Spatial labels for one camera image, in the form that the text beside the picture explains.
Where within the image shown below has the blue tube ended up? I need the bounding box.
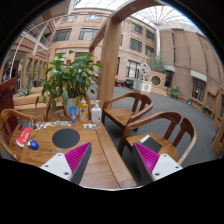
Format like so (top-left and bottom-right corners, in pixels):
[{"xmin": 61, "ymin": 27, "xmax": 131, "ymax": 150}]
[{"xmin": 69, "ymin": 106, "xmax": 76, "ymax": 124}]

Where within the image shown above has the white sculpture on pedestal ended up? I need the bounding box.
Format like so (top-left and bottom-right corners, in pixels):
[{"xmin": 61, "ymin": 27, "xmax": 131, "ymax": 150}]
[{"xmin": 133, "ymin": 63, "xmax": 152, "ymax": 94}]

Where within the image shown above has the blue computer mouse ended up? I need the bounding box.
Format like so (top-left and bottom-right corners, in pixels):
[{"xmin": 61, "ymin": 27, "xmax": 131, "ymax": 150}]
[{"xmin": 27, "ymin": 140, "xmax": 39, "ymax": 150}]

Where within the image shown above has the green potted plant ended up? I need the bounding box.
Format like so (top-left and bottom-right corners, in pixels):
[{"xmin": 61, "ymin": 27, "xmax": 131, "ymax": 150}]
[{"xmin": 41, "ymin": 53, "xmax": 101, "ymax": 121}]

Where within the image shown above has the red and white box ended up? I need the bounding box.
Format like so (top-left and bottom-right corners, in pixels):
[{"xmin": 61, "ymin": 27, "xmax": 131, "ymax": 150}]
[{"xmin": 16, "ymin": 128, "xmax": 31, "ymax": 147}]

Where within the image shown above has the yellow liquid bottle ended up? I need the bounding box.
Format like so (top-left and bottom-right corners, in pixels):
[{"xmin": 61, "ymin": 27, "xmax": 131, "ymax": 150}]
[{"xmin": 79, "ymin": 99, "xmax": 89, "ymax": 124}]

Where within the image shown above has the white pump dispenser bottle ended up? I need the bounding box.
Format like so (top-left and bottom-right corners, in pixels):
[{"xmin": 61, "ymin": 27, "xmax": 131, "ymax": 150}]
[{"xmin": 91, "ymin": 100, "xmax": 102, "ymax": 123}]

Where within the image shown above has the round black mouse pad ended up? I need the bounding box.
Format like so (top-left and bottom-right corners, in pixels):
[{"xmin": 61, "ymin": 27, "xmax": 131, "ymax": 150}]
[{"xmin": 52, "ymin": 128, "xmax": 80, "ymax": 149}]

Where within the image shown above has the near wooden armchair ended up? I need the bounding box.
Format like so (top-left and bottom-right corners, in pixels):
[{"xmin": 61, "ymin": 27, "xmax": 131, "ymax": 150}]
[{"xmin": 118, "ymin": 111, "xmax": 197, "ymax": 165}]

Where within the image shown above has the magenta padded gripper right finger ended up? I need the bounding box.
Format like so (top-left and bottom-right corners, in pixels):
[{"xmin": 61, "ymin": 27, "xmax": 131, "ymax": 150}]
[{"xmin": 131, "ymin": 142, "xmax": 184, "ymax": 184}]

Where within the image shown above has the small white object on table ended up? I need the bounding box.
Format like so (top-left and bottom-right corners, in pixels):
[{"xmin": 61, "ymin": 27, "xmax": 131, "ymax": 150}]
[{"xmin": 83, "ymin": 124, "xmax": 96, "ymax": 129}]

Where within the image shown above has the wooden pillar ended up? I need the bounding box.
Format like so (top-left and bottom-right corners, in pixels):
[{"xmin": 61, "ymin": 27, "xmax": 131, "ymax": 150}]
[{"xmin": 97, "ymin": 18, "xmax": 121, "ymax": 104}]

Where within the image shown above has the left wooden armchair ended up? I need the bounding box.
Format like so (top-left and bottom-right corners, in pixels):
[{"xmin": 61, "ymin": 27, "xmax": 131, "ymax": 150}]
[{"xmin": 0, "ymin": 109, "xmax": 38, "ymax": 161}]

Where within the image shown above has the far wooden armchair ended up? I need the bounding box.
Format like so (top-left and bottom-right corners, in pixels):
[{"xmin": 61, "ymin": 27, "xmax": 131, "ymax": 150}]
[{"xmin": 102, "ymin": 92, "xmax": 154, "ymax": 129}]

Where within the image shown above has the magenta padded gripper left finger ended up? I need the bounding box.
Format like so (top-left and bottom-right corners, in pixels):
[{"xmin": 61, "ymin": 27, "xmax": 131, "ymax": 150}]
[{"xmin": 39, "ymin": 141, "xmax": 93, "ymax": 186}]

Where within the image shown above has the yellow flower pot plant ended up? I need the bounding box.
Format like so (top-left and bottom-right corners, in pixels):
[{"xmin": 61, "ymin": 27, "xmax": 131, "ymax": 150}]
[{"xmin": 171, "ymin": 85, "xmax": 179, "ymax": 99}]

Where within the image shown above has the black and white notebook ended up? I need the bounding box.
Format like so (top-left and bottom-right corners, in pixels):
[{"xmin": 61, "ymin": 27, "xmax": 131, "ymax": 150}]
[{"xmin": 139, "ymin": 135, "xmax": 162, "ymax": 153}]

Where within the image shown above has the wooden armchair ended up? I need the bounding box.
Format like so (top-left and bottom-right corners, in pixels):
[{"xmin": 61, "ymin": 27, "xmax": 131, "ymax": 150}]
[
  {"xmin": 102, "ymin": 92, "xmax": 154, "ymax": 129},
  {"xmin": 0, "ymin": 109, "xmax": 38, "ymax": 161},
  {"xmin": 118, "ymin": 111, "xmax": 197, "ymax": 165}
]

